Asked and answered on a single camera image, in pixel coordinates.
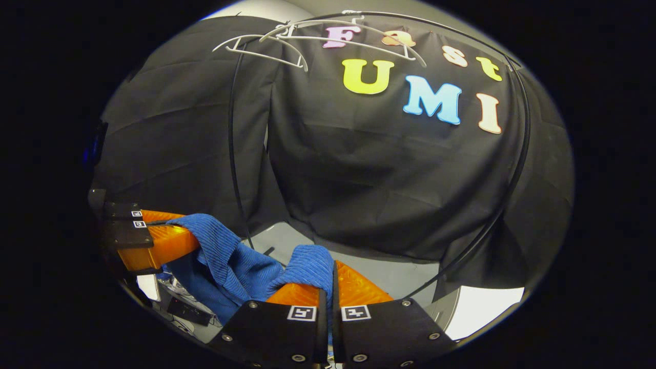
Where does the black backdrop cloth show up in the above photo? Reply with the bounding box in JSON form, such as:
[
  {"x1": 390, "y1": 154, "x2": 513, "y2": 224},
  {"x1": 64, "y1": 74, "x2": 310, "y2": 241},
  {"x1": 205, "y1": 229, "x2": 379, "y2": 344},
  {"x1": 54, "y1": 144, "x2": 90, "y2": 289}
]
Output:
[{"x1": 92, "y1": 15, "x2": 575, "y2": 303}]

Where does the black metal clothes rack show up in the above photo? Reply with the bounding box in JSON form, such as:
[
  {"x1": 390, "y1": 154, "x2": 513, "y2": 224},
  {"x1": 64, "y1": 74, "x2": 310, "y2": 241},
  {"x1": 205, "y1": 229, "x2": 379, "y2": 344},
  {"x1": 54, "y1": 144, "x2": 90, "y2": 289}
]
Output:
[{"x1": 228, "y1": 10, "x2": 531, "y2": 301}]

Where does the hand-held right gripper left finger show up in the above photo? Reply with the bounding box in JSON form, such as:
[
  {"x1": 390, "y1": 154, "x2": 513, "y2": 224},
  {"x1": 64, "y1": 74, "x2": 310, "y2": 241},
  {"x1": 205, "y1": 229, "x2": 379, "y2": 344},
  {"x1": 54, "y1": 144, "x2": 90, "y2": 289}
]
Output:
[{"x1": 207, "y1": 283, "x2": 329, "y2": 366}]

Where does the white plastic hanger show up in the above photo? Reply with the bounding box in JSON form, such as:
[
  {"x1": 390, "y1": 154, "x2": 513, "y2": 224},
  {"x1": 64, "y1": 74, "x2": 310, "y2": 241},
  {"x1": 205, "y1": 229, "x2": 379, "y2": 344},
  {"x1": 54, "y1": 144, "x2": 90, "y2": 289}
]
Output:
[
  {"x1": 259, "y1": 10, "x2": 427, "y2": 67},
  {"x1": 213, "y1": 23, "x2": 309, "y2": 71}
]

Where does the blue corduroy jacket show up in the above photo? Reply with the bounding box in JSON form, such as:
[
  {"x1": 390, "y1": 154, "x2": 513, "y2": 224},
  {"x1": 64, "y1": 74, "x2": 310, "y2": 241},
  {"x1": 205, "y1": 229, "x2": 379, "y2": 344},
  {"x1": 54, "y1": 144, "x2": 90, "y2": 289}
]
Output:
[{"x1": 156, "y1": 214, "x2": 335, "y2": 326}]

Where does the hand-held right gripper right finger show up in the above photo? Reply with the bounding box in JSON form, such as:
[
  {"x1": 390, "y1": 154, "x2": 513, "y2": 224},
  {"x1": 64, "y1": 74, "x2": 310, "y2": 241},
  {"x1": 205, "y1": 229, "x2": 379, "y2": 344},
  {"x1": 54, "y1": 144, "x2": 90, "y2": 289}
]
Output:
[{"x1": 332, "y1": 260, "x2": 457, "y2": 366}]

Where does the small black box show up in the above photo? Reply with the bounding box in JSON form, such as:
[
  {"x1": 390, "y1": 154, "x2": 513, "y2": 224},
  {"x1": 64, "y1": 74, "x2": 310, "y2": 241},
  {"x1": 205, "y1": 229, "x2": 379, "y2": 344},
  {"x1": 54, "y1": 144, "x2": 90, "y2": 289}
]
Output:
[{"x1": 167, "y1": 296, "x2": 213, "y2": 326}]

